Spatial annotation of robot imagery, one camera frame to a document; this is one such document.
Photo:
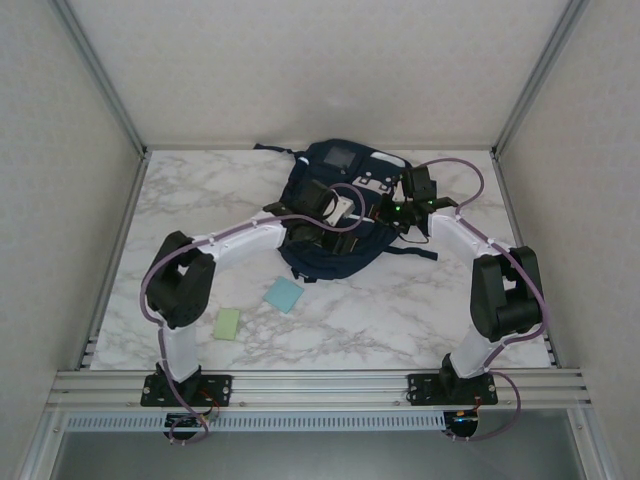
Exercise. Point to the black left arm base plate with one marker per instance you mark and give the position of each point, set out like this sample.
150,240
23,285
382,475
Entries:
220,390

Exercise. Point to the blue sticky note pad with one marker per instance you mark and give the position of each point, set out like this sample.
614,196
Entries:
283,295

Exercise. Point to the aluminium table side rail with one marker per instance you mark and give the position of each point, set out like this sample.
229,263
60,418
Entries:
112,260
527,260

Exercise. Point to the navy blue backpack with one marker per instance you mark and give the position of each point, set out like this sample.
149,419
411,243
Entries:
325,265

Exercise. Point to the aluminium frame post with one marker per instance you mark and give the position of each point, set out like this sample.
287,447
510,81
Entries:
100,80
542,80

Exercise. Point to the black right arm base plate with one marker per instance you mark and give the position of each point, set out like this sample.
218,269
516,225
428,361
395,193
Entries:
425,390

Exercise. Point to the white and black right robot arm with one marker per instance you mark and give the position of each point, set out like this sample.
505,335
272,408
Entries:
460,240

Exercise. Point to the black controller board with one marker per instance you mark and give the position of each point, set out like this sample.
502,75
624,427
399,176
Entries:
465,422
186,421

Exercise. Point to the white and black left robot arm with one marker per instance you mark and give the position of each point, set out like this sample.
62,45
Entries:
240,245

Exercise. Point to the light green sticky note pad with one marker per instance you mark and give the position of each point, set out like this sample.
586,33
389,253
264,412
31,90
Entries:
227,325

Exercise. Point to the aluminium mounting rail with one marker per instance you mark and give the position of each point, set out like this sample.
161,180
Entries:
320,390

